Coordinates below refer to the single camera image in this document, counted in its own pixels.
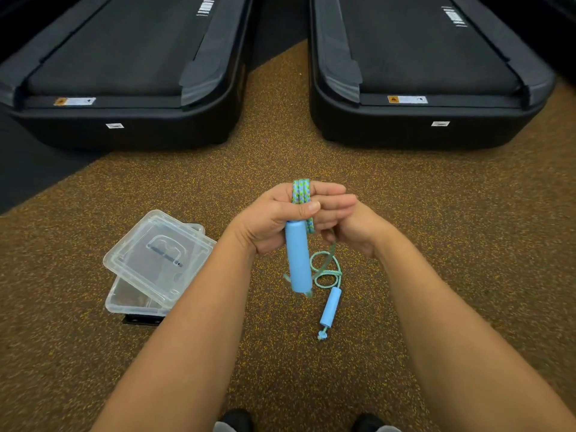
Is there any small black flat object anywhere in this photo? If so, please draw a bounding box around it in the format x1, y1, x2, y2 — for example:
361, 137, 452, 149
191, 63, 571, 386
122, 313, 164, 327

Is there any person's black shoe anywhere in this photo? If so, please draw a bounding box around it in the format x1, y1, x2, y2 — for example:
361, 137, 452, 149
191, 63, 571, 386
213, 409, 255, 432
350, 413, 402, 432

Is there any person's left hand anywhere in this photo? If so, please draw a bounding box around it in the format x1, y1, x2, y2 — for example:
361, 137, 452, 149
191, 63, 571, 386
227, 181, 359, 255

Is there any person's left forearm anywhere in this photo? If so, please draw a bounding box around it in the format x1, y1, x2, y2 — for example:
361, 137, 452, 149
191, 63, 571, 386
90, 222, 258, 432

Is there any person's right forearm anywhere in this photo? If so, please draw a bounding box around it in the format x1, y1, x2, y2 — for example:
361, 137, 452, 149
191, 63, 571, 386
373, 226, 576, 432

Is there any black treadmill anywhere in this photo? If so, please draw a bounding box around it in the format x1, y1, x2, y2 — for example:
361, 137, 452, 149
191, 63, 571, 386
0, 0, 255, 152
308, 0, 557, 152

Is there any blue-handled green jump rope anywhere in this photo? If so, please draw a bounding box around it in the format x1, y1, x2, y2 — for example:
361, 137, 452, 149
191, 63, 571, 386
283, 179, 344, 341

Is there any person's black right shoe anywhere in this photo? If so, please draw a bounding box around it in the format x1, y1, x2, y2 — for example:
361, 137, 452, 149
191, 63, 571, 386
350, 413, 402, 432

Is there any person's black left shoe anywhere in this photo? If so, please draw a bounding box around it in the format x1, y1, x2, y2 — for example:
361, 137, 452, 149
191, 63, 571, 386
213, 409, 255, 432

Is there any clear plastic storage box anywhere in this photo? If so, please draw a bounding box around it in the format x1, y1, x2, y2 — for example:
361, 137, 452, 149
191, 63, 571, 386
105, 276, 170, 317

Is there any clear plastic box lid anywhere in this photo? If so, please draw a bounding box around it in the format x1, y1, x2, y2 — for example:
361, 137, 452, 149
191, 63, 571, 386
103, 210, 218, 310

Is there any person's right hand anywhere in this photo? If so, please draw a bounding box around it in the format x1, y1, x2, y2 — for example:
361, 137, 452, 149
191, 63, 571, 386
321, 201, 399, 260

